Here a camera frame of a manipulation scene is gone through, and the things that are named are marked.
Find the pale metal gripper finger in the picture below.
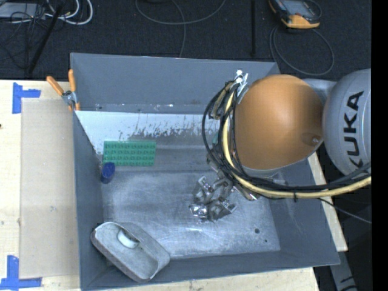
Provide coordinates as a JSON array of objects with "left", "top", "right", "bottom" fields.
[
  {"left": 193, "top": 176, "right": 215, "bottom": 204},
  {"left": 208, "top": 197, "right": 238, "bottom": 223}
]

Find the small shiny crumpled metal piece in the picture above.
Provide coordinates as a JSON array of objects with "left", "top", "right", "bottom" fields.
[{"left": 189, "top": 203, "right": 210, "bottom": 222}]

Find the grey metal bin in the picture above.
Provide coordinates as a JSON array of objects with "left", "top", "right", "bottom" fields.
[{"left": 69, "top": 52, "right": 342, "bottom": 291}]

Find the green studded flat block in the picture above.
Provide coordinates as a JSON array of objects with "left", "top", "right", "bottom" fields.
[{"left": 102, "top": 140, "right": 157, "bottom": 167}]

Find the grey oval dish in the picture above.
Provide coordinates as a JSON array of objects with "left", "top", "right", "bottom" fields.
[{"left": 90, "top": 221, "right": 172, "bottom": 283}]

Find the small blue cylinder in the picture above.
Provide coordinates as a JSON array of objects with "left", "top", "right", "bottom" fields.
[{"left": 100, "top": 162, "right": 116, "bottom": 185}]

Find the brown cardboard board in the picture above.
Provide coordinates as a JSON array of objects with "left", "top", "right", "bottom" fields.
[{"left": 19, "top": 98, "right": 81, "bottom": 280}]

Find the white ring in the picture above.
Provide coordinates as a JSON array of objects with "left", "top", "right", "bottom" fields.
[{"left": 117, "top": 227, "right": 141, "bottom": 250}]

